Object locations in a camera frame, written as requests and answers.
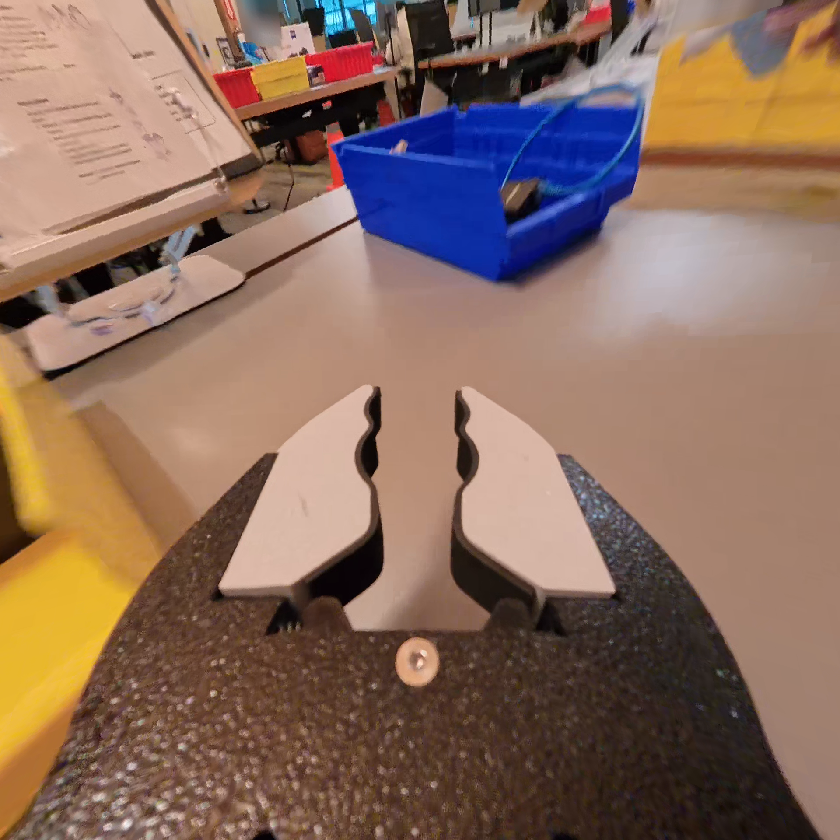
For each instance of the long background table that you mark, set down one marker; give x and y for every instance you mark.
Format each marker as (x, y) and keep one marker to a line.
(512, 46)

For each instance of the orange traffic cone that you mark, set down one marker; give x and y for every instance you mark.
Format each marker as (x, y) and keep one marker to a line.
(334, 154)

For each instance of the small yellow storage bin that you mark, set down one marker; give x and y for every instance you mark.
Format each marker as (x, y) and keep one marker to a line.
(281, 77)

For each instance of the black network adapter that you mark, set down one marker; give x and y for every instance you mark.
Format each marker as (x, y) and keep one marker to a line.
(520, 197)

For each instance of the large yellow plastic bin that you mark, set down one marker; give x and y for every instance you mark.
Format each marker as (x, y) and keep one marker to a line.
(52, 630)

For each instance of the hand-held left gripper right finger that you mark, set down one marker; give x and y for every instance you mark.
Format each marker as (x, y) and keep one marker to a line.
(525, 512)

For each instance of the black office chair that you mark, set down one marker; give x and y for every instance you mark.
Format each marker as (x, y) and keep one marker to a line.
(423, 33)

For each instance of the printed paper document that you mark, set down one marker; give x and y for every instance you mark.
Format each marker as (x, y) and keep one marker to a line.
(85, 111)

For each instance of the wooden background table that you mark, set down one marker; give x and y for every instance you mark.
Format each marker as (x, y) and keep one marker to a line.
(308, 98)

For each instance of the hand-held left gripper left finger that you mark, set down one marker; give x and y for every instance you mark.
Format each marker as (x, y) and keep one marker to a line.
(308, 505)

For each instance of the red storage bin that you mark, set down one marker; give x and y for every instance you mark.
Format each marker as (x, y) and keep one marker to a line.
(235, 88)
(341, 62)

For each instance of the grey desk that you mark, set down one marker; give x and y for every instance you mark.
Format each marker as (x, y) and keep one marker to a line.
(590, 367)

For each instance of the clear document stand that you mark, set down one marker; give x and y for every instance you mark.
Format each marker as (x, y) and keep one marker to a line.
(164, 295)

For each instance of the blue plastic bin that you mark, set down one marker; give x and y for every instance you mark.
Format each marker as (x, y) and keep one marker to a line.
(426, 190)

